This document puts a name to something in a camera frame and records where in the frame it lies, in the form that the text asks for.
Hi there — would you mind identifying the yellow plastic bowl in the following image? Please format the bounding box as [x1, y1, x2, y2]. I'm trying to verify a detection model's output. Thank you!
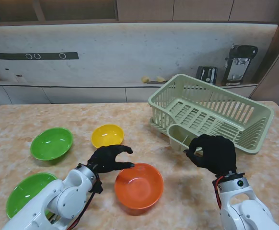
[91, 124, 125, 149]

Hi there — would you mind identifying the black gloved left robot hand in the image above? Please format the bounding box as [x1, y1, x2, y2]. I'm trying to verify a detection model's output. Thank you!
[86, 144, 136, 173]

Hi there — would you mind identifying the light green plastic dish rack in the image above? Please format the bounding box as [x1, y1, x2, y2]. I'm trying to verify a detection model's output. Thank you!
[148, 73, 275, 156]

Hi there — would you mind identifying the brown wooden side panel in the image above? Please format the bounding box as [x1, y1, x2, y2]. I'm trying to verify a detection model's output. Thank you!
[249, 23, 279, 108]

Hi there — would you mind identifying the black toaster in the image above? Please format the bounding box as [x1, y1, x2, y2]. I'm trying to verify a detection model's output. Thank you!
[196, 66, 219, 86]

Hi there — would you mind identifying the black wall socket rail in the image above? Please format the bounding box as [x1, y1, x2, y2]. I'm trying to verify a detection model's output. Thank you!
[0, 52, 79, 60]

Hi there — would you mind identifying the green plastic bowl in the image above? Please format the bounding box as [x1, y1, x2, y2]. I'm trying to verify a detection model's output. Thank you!
[6, 172, 58, 220]
[30, 127, 73, 161]

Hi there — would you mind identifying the orange plastic bowl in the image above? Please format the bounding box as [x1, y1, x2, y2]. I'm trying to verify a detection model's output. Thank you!
[114, 162, 164, 209]

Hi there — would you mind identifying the white counter cabinet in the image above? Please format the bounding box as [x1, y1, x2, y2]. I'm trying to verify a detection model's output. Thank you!
[0, 81, 259, 105]

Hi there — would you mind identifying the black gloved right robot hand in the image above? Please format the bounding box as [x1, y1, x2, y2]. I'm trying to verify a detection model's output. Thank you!
[184, 134, 237, 175]

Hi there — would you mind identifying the red right wrist cable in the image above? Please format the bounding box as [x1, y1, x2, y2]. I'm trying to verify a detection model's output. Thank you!
[213, 176, 224, 209]

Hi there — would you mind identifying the black silver coffee machine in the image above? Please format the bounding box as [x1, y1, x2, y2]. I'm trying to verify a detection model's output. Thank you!
[222, 44, 259, 87]

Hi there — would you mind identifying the wooden wall cabinet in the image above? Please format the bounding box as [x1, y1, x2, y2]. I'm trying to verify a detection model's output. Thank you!
[0, 0, 279, 24]

